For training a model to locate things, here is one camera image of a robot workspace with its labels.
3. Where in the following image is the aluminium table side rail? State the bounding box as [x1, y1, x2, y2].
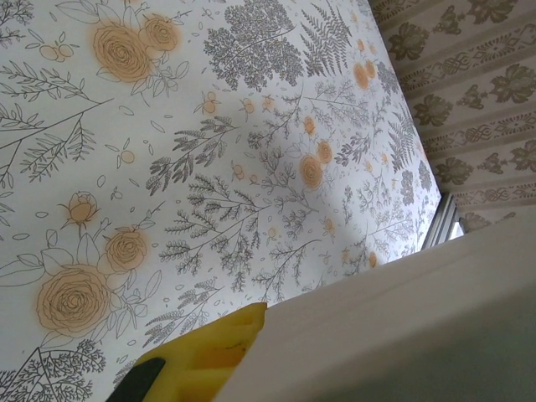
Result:
[420, 191, 466, 255]

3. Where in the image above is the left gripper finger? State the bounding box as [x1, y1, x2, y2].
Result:
[106, 301, 269, 402]

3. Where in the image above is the white cardboard sheet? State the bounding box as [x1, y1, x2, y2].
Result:
[215, 211, 536, 402]

